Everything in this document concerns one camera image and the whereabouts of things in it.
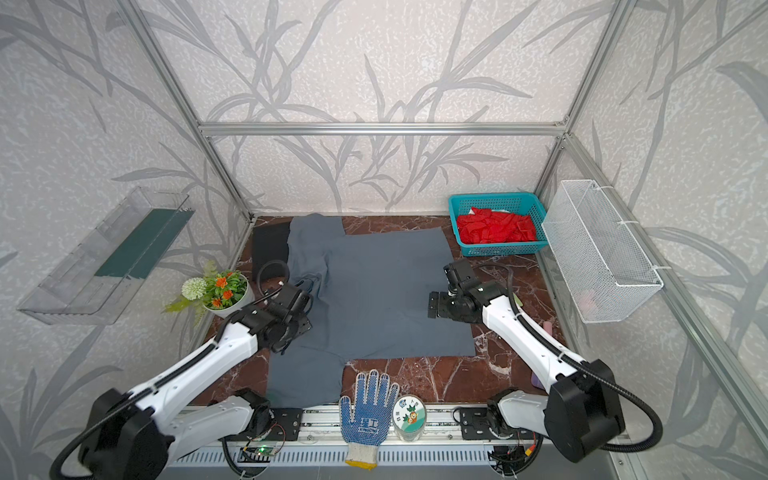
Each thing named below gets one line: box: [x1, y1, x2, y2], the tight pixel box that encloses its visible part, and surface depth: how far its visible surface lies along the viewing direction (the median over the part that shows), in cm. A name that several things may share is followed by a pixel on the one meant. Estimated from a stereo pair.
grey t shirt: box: [267, 213, 476, 407], surface depth 91 cm
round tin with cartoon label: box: [392, 394, 427, 442], surface depth 69 cm
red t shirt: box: [456, 207, 537, 244], surface depth 110 cm
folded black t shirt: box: [252, 222, 291, 281], surface depth 111 cm
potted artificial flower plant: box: [161, 260, 255, 326], surface depth 84 cm
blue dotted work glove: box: [340, 369, 400, 470], surface depth 76 cm
